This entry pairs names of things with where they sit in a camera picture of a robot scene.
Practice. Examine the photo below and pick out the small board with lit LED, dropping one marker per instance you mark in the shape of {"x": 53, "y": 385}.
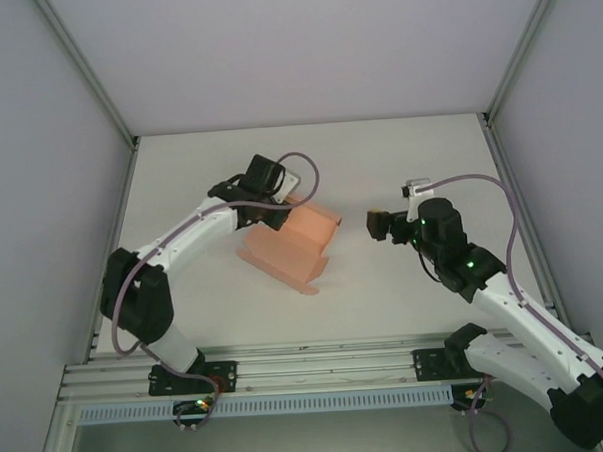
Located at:
{"x": 194, "y": 406}

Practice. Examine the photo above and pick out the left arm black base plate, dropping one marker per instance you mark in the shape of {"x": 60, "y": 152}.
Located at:
{"x": 223, "y": 377}

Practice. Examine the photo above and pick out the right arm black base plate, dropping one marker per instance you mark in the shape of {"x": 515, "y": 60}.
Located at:
{"x": 430, "y": 365}

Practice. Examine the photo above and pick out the aluminium mounting rail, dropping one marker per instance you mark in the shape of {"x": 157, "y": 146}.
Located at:
{"x": 317, "y": 360}

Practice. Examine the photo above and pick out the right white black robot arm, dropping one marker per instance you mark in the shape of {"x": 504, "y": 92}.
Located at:
{"x": 515, "y": 312}

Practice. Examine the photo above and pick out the orange paper box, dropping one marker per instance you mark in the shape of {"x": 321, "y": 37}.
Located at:
{"x": 292, "y": 246}

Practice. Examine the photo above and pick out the small board with connectors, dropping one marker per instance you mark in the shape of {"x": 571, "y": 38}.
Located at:
{"x": 469, "y": 396}

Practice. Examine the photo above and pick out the aluminium frame post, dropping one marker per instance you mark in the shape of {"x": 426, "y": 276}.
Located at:
{"x": 524, "y": 46}
{"x": 89, "y": 70}

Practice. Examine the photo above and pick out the aluminium side rail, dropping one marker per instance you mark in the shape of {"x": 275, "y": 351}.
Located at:
{"x": 514, "y": 176}
{"x": 119, "y": 234}

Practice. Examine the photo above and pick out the grey metal panel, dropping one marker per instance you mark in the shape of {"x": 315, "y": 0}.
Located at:
{"x": 316, "y": 440}

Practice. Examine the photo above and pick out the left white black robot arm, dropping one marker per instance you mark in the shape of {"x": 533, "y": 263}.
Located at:
{"x": 192, "y": 236}

